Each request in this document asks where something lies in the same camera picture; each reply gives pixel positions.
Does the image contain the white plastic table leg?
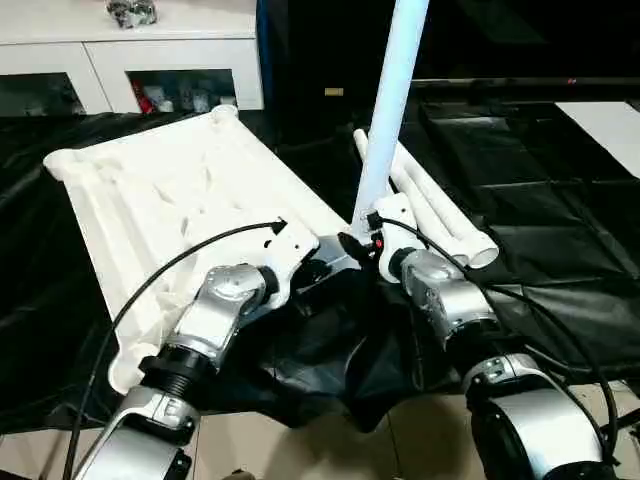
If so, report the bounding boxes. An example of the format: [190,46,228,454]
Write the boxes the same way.
[350,0,432,243]
[385,145,473,263]
[351,127,379,193]
[395,140,500,271]

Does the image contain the white plastic table top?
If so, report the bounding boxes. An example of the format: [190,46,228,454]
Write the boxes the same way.
[42,104,353,397]

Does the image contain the black plastic mat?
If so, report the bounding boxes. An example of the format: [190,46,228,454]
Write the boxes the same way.
[0,95,640,433]

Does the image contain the black bar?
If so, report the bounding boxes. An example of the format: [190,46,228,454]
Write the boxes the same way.
[410,77,640,102]

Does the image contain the black stand foot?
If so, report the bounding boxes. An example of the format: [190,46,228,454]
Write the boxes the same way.
[600,405,640,441]

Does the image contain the white cabinet with glass doors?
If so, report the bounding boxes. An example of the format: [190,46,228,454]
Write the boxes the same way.
[0,0,267,117]

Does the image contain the dark bundle on cabinet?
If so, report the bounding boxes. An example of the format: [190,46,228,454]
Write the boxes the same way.
[106,0,159,30]

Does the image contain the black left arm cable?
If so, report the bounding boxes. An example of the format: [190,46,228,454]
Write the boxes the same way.
[62,217,291,480]

